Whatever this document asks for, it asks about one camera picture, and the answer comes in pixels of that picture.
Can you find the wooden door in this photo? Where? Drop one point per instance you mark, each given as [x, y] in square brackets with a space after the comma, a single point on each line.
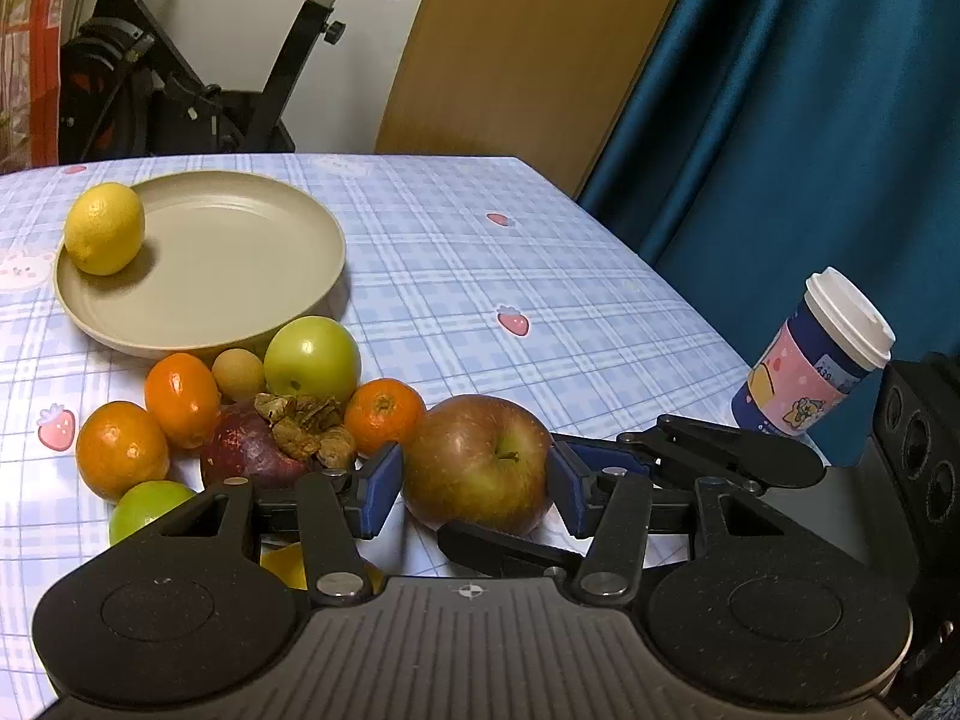
[517, 45]

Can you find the green round fruit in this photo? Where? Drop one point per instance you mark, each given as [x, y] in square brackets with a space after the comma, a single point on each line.
[146, 506]
[311, 360]

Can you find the tan longan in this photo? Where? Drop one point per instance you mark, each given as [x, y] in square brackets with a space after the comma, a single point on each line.
[238, 375]

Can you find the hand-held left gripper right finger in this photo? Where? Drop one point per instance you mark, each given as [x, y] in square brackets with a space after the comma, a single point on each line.
[564, 491]

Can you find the red apple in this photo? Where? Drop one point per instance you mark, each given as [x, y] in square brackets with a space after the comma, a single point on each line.
[476, 465]

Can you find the small mandarin orange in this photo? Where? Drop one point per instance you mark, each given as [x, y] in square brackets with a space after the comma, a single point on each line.
[384, 420]

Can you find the paper cup with white lid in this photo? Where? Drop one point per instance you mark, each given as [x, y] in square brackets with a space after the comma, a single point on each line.
[806, 382]

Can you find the blue plaid tablecloth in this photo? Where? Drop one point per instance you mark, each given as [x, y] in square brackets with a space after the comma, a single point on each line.
[450, 277]

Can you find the beige round plate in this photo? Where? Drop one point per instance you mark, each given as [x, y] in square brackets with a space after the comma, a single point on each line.
[225, 255]

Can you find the yellow lemon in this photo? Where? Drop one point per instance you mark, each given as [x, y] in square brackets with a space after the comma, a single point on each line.
[289, 566]
[103, 229]

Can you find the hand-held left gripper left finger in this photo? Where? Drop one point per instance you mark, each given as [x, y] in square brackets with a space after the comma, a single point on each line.
[386, 484]

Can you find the blue curtain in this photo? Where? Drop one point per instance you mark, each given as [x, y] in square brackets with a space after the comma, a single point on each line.
[787, 90]

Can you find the black exercise bike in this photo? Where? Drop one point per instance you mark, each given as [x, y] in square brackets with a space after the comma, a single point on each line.
[247, 105]

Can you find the purple mangosteen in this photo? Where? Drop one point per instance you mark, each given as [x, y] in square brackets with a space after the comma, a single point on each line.
[240, 451]

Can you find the oval orange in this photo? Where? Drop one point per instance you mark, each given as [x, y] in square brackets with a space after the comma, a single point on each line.
[180, 399]

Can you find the printed wall cloth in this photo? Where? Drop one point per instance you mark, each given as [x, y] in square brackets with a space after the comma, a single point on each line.
[30, 52]

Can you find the round orange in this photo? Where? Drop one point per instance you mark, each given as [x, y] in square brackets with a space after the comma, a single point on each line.
[120, 451]

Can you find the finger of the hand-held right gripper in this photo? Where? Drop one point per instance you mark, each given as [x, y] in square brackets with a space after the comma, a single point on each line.
[495, 549]
[739, 456]

